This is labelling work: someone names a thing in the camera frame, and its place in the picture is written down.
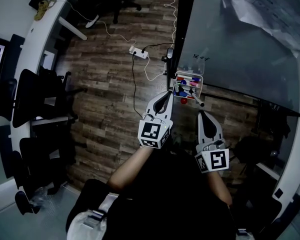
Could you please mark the black mesh office chair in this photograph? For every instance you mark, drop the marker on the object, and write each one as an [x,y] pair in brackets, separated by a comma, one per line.
[42,159]
[37,96]
[23,204]

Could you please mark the large whiteboard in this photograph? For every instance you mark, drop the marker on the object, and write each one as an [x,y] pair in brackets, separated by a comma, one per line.
[183,21]

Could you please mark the person's black shirt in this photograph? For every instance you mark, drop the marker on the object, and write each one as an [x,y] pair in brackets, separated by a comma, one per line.
[170,196]

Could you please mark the clear plastic bottle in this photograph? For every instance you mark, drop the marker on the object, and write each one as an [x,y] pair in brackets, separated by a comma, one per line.
[39,196]

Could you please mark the long white curved desk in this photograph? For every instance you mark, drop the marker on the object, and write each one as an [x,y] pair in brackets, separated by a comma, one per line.
[43,29]

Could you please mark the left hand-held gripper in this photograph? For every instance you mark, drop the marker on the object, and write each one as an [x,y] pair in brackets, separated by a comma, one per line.
[151,134]

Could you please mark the red round magnet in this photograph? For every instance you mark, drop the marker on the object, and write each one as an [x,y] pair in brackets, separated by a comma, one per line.
[184,101]

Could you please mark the black stand knob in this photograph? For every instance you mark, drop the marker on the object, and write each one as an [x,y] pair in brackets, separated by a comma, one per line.
[170,53]

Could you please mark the white side desk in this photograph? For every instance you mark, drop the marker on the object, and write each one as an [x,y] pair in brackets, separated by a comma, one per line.
[292,159]

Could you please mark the person's left forearm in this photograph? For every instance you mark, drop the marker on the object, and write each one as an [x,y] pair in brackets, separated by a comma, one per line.
[127,170]

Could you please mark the white marker tray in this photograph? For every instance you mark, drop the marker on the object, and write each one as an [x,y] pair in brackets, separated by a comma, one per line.
[202,84]

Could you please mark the olive green bag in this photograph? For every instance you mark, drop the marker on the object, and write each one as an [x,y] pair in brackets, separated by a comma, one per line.
[43,10]

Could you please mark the white power strip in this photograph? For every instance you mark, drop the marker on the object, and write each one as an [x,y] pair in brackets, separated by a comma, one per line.
[138,51]

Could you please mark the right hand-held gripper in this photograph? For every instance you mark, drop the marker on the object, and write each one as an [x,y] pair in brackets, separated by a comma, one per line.
[215,160]

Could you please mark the crumpled paper sheet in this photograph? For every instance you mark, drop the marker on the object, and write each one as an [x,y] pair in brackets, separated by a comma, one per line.
[270,9]

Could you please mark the black backpack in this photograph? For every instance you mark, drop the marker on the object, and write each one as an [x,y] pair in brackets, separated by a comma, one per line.
[255,149]

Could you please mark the dark garment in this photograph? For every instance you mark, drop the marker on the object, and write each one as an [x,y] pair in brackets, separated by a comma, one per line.
[272,119]

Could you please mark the person's right forearm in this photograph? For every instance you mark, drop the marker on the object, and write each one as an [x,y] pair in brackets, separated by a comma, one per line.
[218,186]

